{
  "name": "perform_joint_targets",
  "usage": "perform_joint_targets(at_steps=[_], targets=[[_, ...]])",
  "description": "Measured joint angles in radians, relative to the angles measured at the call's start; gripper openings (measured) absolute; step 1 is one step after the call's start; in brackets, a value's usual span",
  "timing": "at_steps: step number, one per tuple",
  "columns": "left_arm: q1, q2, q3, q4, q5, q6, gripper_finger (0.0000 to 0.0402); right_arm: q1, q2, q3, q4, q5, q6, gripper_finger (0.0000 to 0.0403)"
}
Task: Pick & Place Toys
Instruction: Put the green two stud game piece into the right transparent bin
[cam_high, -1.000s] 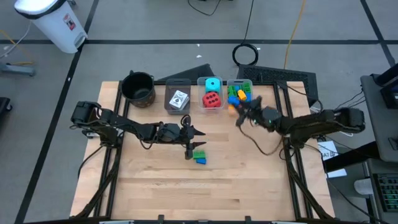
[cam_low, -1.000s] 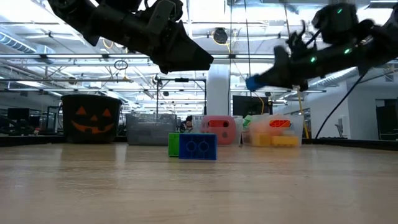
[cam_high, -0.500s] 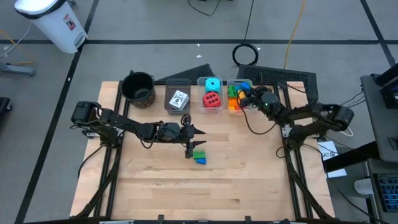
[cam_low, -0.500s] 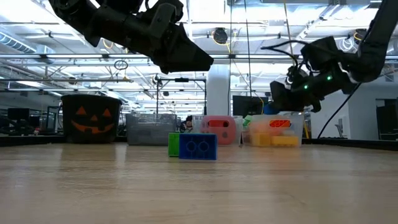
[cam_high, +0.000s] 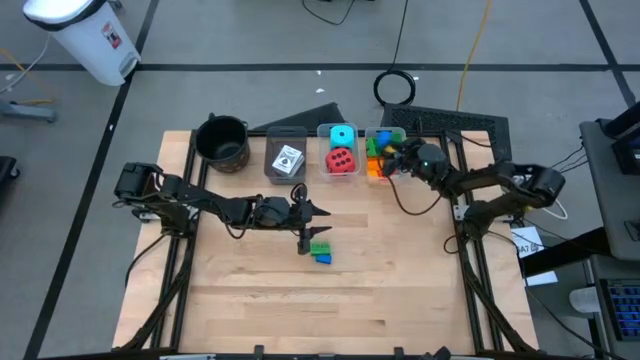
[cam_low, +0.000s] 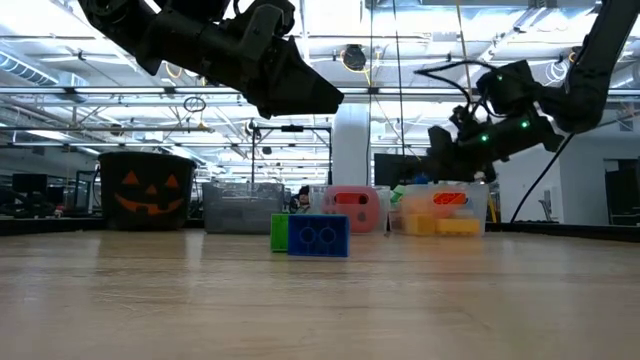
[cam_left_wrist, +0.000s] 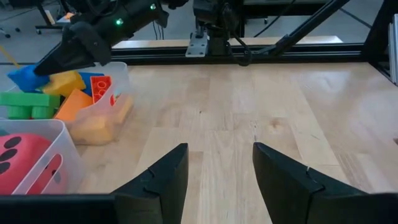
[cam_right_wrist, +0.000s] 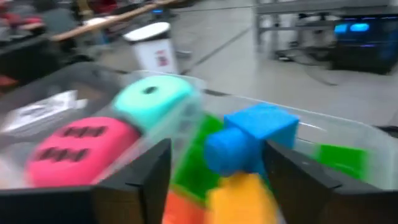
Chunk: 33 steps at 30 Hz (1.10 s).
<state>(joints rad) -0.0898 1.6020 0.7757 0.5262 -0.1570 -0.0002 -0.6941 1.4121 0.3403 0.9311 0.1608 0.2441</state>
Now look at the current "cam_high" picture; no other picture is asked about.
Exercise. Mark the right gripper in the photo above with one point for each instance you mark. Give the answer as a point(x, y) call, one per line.
point(425, 160)

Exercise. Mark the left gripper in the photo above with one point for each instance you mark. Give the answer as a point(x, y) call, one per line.
point(277, 212)

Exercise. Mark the yellow toy brick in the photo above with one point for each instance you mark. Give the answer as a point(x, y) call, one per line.
point(389, 149)

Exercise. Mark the green toy brick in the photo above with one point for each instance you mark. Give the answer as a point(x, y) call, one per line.
point(320, 248)
point(371, 146)
point(396, 137)

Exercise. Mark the large blue toy brick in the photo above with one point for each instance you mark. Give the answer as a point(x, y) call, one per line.
point(384, 138)

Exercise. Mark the orange arch toy brick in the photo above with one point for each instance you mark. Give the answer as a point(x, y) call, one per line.
point(373, 167)

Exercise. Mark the small blue toy brick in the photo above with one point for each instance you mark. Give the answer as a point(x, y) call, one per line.
point(324, 259)

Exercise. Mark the clear plastic storage bin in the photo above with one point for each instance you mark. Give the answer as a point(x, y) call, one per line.
point(369, 131)
point(322, 172)

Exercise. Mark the red foam die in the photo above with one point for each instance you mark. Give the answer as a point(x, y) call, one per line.
point(340, 160)

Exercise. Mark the cyan foam die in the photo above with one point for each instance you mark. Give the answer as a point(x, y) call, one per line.
point(342, 136)

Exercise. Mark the white card pack black emblem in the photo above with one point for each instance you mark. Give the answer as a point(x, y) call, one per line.
point(286, 159)

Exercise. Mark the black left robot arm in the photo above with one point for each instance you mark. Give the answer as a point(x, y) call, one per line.
point(200, 200)

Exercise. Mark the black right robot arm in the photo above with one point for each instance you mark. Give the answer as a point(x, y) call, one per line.
point(500, 177)

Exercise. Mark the black perforated panel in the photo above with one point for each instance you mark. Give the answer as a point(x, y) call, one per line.
point(450, 122)

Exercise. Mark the smoky grey plastic bin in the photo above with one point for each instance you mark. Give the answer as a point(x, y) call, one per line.
point(285, 135)

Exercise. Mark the black pumpkin face bucket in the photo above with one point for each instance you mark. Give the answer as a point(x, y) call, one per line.
point(222, 142)

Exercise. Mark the black table edge clamp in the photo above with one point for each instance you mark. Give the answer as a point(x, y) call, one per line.
point(398, 352)
point(258, 351)

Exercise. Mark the white labelled paper sheet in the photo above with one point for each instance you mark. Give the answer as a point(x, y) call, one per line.
point(527, 240)

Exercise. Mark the dark desk bar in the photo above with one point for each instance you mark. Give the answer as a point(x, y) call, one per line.
point(560, 255)

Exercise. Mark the grey desk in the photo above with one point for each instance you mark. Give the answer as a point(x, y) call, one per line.
point(607, 200)

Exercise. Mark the grey rounded object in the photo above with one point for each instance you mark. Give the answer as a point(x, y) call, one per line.
point(585, 300)

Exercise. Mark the backlit computer keyboard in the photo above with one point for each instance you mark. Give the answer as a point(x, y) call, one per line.
point(625, 310)

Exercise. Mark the white step trash can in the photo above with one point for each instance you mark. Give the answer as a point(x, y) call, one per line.
point(85, 45)

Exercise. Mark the grey floor stand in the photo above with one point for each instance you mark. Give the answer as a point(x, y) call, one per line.
point(30, 111)

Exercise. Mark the black floor object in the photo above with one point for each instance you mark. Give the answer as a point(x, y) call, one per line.
point(6, 172)

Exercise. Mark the black aluminium table frame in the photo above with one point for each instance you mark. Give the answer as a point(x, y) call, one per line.
point(176, 325)

